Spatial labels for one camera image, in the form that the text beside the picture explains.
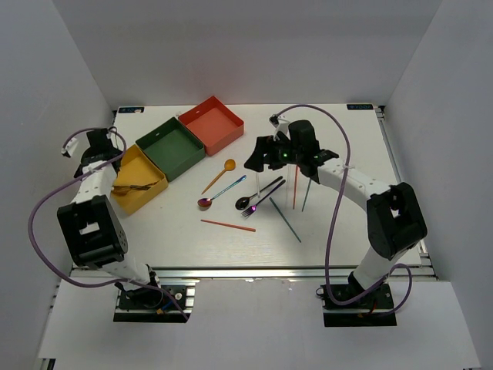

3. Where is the purple fork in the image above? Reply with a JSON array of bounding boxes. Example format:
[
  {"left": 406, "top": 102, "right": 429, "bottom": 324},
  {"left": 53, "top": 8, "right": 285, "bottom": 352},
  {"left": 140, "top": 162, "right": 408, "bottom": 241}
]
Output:
[{"left": 241, "top": 180, "right": 286, "bottom": 218}]

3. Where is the red square container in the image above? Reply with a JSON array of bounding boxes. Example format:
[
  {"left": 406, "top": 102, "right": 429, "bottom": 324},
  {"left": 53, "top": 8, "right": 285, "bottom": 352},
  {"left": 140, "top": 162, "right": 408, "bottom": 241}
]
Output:
[{"left": 178, "top": 96, "right": 244, "bottom": 156}]

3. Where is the gold fork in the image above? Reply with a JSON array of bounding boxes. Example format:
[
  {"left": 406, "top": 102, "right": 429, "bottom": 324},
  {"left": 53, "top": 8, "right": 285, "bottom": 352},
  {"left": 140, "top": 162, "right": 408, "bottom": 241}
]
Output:
[{"left": 111, "top": 180, "right": 162, "bottom": 196}]

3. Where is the yellow square container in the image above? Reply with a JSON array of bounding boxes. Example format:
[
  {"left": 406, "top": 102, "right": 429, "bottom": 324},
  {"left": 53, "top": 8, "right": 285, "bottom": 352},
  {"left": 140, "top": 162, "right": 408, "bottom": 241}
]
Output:
[{"left": 112, "top": 145, "right": 169, "bottom": 215}]

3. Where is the iridescent blue purple spoon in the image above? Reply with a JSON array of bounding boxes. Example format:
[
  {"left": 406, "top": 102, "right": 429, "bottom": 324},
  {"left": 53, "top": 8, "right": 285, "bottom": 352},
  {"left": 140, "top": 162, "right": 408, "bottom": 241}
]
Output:
[{"left": 197, "top": 175, "right": 247, "bottom": 210}]

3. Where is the black spoon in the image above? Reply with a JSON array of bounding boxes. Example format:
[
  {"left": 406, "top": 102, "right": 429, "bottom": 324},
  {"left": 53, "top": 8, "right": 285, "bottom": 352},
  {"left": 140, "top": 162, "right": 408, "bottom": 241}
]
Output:
[{"left": 235, "top": 176, "right": 283, "bottom": 210}]

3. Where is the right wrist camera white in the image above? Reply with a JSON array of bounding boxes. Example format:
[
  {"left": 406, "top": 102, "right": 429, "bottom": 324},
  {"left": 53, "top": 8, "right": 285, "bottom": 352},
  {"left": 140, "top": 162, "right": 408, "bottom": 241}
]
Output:
[{"left": 269, "top": 114, "right": 290, "bottom": 141}]

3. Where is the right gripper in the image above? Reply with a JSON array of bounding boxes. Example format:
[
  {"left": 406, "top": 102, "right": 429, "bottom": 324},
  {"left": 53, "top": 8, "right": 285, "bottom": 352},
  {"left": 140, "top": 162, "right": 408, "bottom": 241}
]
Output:
[{"left": 244, "top": 133, "right": 302, "bottom": 173}]

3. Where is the silver teal-handled fork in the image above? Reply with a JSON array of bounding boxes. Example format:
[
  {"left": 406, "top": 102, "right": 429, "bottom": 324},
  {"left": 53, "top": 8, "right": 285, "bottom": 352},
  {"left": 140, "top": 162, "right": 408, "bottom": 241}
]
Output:
[{"left": 130, "top": 181, "right": 159, "bottom": 191}]

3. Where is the aluminium table frame rail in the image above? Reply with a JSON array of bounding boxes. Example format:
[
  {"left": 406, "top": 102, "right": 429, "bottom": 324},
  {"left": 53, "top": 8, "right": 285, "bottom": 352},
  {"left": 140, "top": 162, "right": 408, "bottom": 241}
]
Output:
[{"left": 374, "top": 106, "right": 437, "bottom": 278}]

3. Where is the blue table label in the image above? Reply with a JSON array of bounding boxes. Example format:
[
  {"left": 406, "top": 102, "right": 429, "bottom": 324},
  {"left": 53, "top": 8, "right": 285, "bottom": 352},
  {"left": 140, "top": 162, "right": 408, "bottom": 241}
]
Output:
[
  {"left": 117, "top": 106, "right": 145, "bottom": 114},
  {"left": 346, "top": 103, "right": 374, "bottom": 110}
]

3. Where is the right blue table label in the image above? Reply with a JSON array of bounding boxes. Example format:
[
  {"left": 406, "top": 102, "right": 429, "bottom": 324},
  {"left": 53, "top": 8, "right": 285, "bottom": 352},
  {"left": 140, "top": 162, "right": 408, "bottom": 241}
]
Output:
[{"left": 346, "top": 103, "right": 374, "bottom": 110}]

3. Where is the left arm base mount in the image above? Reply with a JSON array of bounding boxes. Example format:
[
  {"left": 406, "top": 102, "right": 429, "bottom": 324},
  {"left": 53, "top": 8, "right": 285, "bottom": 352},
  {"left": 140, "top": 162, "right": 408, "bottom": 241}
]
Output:
[{"left": 113, "top": 283, "right": 191, "bottom": 324}]

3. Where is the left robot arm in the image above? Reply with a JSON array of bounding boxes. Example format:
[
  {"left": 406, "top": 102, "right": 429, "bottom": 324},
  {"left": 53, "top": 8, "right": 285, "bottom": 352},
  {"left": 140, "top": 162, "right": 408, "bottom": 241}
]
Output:
[{"left": 57, "top": 127, "right": 163, "bottom": 308}]

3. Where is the teal chopstick diagonal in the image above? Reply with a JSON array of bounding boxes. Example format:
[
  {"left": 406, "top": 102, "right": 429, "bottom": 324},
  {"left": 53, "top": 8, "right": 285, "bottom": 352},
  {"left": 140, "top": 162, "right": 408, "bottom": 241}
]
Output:
[{"left": 269, "top": 197, "right": 302, "bottom": 243}]

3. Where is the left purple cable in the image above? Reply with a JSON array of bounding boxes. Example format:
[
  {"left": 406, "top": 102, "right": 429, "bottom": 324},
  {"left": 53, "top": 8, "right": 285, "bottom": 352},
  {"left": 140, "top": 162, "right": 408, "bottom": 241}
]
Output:
[{"left": 27, "top": 126, "right": 189, "bottom": 321}]

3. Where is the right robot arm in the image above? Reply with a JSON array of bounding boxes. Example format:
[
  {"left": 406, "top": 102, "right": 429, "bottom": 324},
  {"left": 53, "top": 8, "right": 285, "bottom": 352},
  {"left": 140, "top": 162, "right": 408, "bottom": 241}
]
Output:
[{"left": 244, "top": 119, "right": 428, "bottom": 308}]

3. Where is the orange chopstick upright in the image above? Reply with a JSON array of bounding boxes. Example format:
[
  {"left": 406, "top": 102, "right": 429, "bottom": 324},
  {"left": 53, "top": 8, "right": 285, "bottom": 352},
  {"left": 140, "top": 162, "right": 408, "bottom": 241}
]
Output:
[{"left": 292, "top": 166, "right": 299, "bottom": 210}]

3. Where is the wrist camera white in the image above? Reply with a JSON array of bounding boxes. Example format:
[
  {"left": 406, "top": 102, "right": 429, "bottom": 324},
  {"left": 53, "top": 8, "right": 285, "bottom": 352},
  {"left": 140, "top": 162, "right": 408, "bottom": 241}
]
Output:
[
  {"left": 269, "top": 114, "right": 290, "bottom": 141},
  {"left": 61, "top": 137, "right": 79, "bottom": 158}
]

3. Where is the green chopstick upright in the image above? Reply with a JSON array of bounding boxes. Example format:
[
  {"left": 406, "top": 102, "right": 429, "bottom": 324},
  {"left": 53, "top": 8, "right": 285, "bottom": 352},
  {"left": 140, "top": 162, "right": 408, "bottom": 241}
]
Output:
[{"left": 301, "top": 179, "right": 312, "bottom": 212}]

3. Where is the left blue table label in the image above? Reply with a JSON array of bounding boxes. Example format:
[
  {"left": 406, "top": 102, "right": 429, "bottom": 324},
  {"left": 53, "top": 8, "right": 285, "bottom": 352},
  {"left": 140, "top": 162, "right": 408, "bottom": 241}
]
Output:
[{"left": 117, "top": 106, "right": 145, "bottom": 114}]

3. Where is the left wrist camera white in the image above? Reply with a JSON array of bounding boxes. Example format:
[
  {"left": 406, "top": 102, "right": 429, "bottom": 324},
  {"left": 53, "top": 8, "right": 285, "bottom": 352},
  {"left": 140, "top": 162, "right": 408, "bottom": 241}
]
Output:
[{"left": 61, "top": 137, "right": 79, "bottom": 158}]

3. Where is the orange gold spoon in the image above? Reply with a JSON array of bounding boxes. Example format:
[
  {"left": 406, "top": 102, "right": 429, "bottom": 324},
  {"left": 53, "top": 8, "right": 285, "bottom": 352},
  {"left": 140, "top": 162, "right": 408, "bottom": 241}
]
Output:
[{"left": 202, "top": 159, "right": 236, "bottom": 194}]

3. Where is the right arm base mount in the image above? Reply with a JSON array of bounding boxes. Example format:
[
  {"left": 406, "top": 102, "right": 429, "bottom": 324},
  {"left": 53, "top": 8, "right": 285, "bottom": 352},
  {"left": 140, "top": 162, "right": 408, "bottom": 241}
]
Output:
[{"left": 315, "top": 284, "right": 397, "bottom": 328}]

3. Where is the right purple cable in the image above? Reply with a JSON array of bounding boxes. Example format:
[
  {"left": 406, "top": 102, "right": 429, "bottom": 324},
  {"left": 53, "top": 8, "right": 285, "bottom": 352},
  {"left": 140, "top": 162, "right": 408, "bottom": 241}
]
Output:
[{"left": 275, "top": 103, "right": 413, "bottom": 319}]

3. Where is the clear white chopstick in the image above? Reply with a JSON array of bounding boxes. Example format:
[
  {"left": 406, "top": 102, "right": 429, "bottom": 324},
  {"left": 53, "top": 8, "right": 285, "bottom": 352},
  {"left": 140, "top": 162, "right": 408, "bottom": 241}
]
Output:
[{"left": 284, "top": 165, "right": 293, "bottom": 209}]

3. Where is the orange chopstick lying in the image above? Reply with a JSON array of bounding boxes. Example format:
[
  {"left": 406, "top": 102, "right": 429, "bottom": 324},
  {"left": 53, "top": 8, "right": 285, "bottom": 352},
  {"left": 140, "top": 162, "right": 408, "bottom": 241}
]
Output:
[{"left": 200, "top": 219, "right": 257, "bottom": 232}]

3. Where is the purple cable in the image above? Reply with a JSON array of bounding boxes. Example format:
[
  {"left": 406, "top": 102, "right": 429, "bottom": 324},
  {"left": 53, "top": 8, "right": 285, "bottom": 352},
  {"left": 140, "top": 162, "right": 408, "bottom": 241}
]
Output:
[
  {"left": 27, "top": 126, "right": 189, "bottom": 321},
  {"left": 275, "top": 103, "right": 413, "bottom": 319}
]

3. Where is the green square container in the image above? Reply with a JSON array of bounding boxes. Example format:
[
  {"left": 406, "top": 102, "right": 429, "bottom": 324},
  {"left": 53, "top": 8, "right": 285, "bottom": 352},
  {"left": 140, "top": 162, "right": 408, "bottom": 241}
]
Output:
[{"left": 136, "top": 117, "right": 206, "bottom": 183}]

